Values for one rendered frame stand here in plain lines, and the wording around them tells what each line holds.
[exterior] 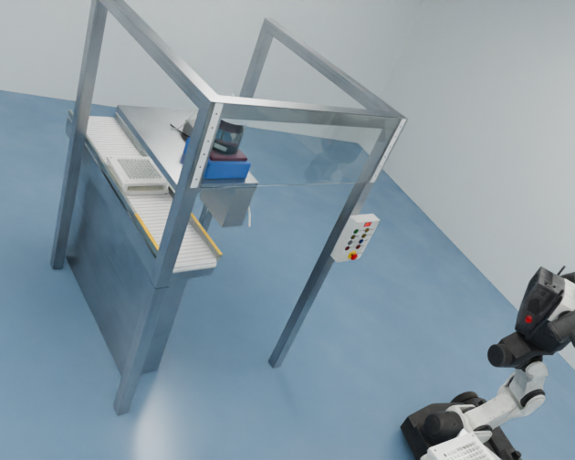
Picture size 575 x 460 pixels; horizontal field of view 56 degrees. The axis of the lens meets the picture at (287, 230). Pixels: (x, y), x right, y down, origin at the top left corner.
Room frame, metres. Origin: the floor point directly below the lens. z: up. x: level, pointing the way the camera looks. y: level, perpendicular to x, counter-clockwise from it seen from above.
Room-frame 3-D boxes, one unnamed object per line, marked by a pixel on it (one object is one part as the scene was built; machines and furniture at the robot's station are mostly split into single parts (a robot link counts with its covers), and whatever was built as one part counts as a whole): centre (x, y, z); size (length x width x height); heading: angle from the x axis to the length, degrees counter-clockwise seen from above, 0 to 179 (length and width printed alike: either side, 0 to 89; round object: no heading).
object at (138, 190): (2.33, 0.80, 0.90); 0.24 x 0.24 x 0.02; 48
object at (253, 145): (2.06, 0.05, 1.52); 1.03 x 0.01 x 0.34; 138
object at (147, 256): (2.34, 0.82, 0.83); 1.30 x 0.29 x 0.10; 48
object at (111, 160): (2.33, 0.80, 0.95); 0.25 x 0.24 x 0.02; 138
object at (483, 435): (2.33, -1.37, 0.28); 0.21 x 0.20 x 0.13; 120
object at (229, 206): (2.04, 0.31, 1.19); 0.22 x 0.11 x 0.20; 48
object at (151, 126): (2.07, 0.55, 1.30); 0.62 x 0.38 x 0.04; 48
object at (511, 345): (2.29, -1.31, 0.89); 0.28 x 0.13 x 0.18; 120
